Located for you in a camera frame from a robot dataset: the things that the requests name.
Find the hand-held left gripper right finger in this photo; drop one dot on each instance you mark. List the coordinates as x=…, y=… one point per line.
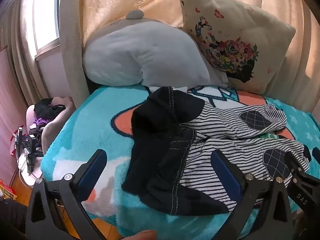
x=225, y=173

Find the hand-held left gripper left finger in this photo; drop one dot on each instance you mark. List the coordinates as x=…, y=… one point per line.
x=92, y=173

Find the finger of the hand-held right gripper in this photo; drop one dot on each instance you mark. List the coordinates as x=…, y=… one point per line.
x=300, y=190
x=316, y=152

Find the dark pants with striped lining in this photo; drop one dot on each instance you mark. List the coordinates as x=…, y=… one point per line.
x=160, y=125

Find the person's left hand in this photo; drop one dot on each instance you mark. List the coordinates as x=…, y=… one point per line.
x=142, y=235

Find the turquoise cartoon dog blanket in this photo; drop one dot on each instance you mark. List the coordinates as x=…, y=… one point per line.
x=100, y=120

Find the pink upholstered chair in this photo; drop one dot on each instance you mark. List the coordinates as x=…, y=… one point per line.
x=56, y=122

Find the white round side table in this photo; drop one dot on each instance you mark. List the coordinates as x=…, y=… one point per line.
x=27, y=176

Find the black tripod stand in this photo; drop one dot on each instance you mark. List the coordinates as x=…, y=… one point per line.
x=31, y=150

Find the purple cloth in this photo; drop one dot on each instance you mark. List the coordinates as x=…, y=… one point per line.
x=40, y=121

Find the black clothes heap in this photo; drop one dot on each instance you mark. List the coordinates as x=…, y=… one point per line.
x=47, y=108

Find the red and yellow box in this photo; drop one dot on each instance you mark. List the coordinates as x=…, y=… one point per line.
x=7, y=190

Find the person's dark clothing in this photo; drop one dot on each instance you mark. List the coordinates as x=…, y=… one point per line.
x=10, y=220

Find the grey plush animal pillow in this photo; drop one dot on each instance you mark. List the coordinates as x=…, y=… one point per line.
x=140, y=52

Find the pale striped curtain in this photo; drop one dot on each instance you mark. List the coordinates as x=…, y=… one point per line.
x=15, y=55

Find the cream floral print cushion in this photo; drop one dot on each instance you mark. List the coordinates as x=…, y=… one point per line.
x=237, y=25

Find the window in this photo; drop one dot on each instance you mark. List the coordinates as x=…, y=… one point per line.
x=45, y=17

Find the beige embroidered curtain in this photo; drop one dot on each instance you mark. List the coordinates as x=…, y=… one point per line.
x=112, y=0

